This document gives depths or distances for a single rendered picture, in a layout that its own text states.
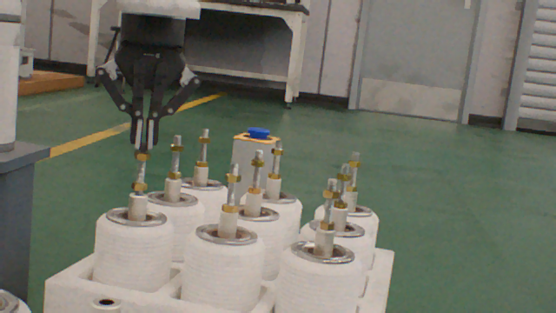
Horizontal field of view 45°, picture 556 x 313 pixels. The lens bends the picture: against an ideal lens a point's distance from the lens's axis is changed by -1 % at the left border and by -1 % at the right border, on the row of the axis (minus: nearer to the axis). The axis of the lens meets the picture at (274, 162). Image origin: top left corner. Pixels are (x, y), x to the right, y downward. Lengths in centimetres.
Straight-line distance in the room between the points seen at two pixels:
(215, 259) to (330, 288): 13
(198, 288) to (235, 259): 6
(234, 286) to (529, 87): 522
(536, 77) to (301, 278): 523
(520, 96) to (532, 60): 31
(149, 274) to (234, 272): 11
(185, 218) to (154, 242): 11
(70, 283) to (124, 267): 6
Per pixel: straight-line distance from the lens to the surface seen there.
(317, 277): 76
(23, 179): 98
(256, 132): 119
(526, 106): 593
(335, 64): 579
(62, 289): 84
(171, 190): 95
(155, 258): 84
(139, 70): 81
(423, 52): 580
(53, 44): 635
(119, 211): 87
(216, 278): 79
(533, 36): 590
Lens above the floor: 49
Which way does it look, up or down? 10 degrees down
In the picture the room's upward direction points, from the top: 7 degrees clockwise
